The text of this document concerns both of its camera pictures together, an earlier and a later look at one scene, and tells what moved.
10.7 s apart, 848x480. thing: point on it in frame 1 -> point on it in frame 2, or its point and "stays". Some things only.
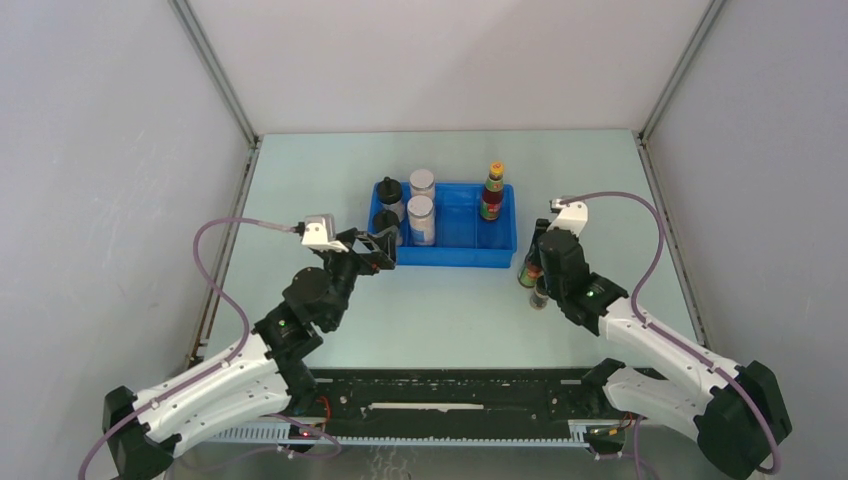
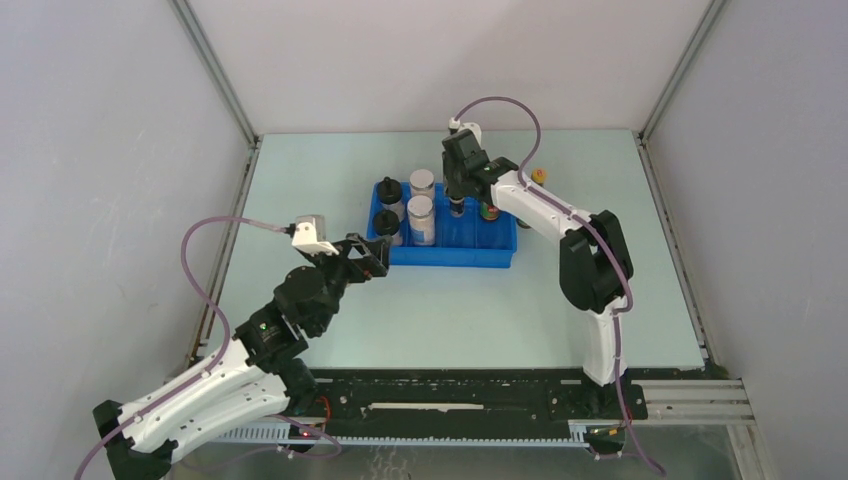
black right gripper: [541, 225] -> [451, 185]
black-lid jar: [390, 196] stays
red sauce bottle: [531, 270] -> [538, 177]
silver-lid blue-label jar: [422, 183] stays
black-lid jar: [386, 223] stays
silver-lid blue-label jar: [421, 213] stays
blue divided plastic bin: [462, 238] stays
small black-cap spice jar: [539, 299] -> [457, 206]
